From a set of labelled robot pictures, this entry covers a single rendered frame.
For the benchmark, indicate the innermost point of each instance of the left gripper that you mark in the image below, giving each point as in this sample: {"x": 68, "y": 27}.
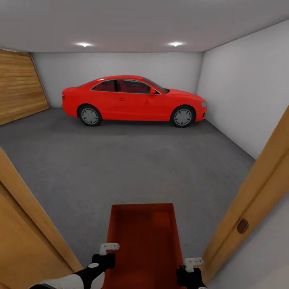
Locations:
{"x": 109, "y": 259}

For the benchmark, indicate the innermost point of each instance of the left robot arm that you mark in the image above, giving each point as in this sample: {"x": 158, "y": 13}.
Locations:
{"x": 90, "y": 278}

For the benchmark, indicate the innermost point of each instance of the garage door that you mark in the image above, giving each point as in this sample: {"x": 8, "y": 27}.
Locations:
{"x": 21, "y": 93}

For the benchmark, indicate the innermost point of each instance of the car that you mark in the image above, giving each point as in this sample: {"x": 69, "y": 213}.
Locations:
{"x": 132, "y": 98}

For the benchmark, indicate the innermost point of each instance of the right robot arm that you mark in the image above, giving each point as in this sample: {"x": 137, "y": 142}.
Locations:
{"x": 190, "y": 276}

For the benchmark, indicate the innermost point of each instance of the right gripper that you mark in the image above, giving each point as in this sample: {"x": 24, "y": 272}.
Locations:
{"x": 184, "y": 278}

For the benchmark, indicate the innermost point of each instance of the storage box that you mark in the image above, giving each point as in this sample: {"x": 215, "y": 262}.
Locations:
{"x": 149, "y": 251}

